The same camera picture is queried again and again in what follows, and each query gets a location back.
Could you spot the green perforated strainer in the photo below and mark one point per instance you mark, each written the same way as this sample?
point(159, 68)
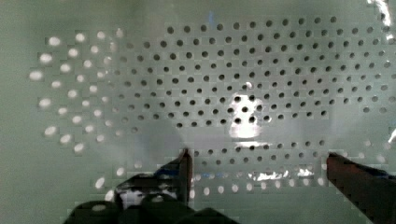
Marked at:
point(259, 92)

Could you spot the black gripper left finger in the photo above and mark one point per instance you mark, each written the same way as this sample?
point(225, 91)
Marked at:
point(172, 179)

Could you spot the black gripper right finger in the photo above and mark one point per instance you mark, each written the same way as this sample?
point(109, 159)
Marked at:
point(372, 191)

